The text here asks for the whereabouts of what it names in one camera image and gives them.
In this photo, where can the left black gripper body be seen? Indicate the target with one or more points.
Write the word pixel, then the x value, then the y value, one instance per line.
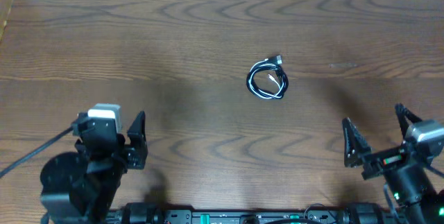
pixel 107 161

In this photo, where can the clear tape patch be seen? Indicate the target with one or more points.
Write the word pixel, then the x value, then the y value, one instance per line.
pixel 343 65

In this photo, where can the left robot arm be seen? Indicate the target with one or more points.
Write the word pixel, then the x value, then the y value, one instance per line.
pixel 79 186

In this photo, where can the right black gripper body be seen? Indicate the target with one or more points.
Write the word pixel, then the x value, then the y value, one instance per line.
pixel 385 160

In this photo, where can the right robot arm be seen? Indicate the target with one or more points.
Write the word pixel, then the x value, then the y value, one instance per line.
pixel 408 191

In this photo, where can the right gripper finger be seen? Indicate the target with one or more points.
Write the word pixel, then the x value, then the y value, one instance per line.
pixel 405 118
pixel 356 146

